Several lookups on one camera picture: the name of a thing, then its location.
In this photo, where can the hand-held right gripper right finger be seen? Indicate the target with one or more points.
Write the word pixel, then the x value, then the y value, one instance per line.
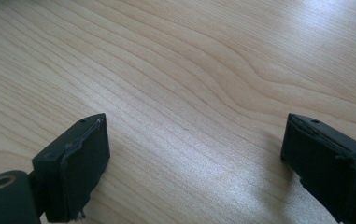
pixel 328 168

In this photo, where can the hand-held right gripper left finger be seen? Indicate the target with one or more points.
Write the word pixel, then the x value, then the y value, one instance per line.
pixel 73 168

